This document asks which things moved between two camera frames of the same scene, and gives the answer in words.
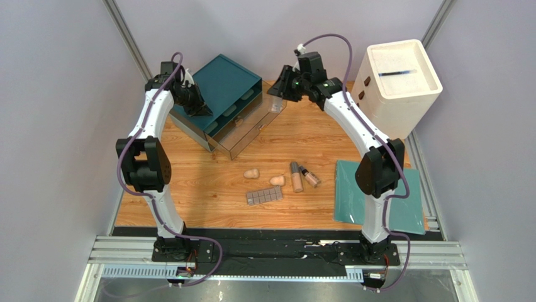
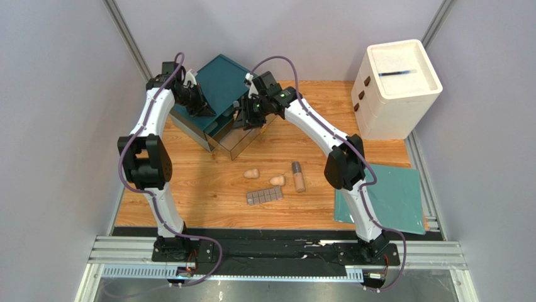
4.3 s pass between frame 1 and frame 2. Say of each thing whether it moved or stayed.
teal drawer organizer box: stayed
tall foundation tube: stayed
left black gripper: stayed
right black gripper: moved
